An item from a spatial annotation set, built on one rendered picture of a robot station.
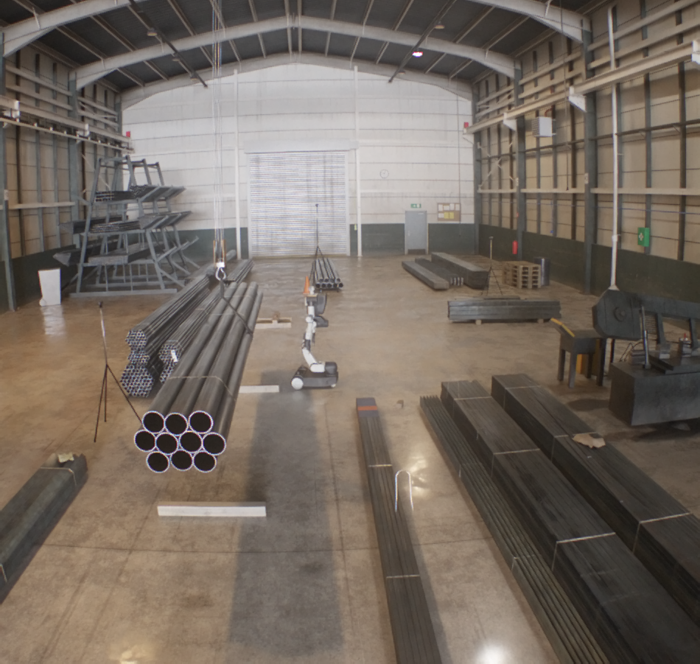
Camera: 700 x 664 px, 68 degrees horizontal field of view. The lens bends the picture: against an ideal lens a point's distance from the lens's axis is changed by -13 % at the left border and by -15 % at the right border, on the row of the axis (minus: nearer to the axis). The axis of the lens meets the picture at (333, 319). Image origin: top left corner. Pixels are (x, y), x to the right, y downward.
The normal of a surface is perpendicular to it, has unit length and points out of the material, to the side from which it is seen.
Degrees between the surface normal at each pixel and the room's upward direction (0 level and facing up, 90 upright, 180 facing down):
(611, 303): 61
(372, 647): 0
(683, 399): 90
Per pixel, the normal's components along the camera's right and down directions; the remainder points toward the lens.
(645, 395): 0.05, 0.20
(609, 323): 0.11, -0.31
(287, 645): -0.02, -0.98
